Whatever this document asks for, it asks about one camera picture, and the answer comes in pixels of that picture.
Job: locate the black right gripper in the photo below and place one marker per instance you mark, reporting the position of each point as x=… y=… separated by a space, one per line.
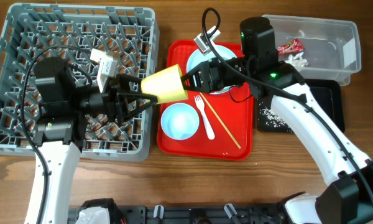
x=211 y=68

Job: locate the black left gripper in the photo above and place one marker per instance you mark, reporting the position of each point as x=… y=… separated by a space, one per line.
x=117 y=94

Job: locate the yellow plastic cup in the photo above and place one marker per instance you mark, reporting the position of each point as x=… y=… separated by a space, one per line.
x=166 y=85

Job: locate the small light blue bowl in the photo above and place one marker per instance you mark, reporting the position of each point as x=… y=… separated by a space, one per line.
x=180 y=121

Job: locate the rice food waste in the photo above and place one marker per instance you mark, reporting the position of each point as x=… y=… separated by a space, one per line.
x=270 y=119

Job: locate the white tissue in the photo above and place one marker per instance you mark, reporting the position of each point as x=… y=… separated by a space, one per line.
x=297 y=60

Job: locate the red snack wrapper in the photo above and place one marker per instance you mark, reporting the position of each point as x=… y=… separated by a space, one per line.
x=294 y=46

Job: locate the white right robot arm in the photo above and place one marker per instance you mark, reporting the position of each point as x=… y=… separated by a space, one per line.
x=346 y=170

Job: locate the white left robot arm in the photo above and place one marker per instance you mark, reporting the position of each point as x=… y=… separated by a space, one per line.
x=60 y=132

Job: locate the grey plastic dishwasher rack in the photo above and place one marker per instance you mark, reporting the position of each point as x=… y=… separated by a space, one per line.
x=66 y=31

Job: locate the white plastic fork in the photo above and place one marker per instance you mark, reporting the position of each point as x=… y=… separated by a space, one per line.
x=201 y=106

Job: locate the large light blue plate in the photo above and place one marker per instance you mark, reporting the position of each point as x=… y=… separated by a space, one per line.
x=197 y=57

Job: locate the wooden chopstick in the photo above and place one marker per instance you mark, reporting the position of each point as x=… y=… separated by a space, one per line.
x=221 y=121

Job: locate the red plastic tray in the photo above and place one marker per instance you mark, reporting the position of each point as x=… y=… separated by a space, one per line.
x=231 y=117

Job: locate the clear plastic bin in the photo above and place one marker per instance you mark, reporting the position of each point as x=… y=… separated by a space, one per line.
x=332 y=47

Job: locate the black plastic tray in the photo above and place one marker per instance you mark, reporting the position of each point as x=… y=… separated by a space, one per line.
x=328 y=95

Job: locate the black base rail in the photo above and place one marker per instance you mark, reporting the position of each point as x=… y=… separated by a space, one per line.
x=229 y=213

